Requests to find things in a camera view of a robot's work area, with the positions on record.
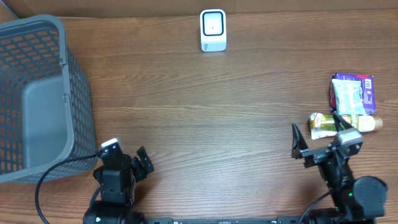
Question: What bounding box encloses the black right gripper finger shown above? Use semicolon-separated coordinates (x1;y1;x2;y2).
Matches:
332;111;353;132
291;123;309;159

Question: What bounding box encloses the green yellow juice carton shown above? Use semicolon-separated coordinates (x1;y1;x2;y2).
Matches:
309;113;359;131

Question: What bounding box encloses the purple red tissue pack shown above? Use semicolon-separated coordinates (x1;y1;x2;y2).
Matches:
330;73;376;115

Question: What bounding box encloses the light green wipes pack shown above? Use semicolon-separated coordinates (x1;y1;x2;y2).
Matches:
331;79;366;115

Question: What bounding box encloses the white floral cream tube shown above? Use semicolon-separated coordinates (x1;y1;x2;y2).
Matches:
310;115;383;140

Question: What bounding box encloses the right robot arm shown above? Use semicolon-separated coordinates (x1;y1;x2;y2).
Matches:
291;112;388;223

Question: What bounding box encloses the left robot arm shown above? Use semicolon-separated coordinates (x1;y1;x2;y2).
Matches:
83;144;154;224

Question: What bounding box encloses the white barcode scanner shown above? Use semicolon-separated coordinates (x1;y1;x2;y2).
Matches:
200;9;227;52

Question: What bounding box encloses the grey plastic mesh basket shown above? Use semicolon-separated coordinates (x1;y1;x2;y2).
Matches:
1;15;96;184

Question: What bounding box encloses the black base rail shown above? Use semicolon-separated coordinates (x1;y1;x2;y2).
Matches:
146;216;300;224

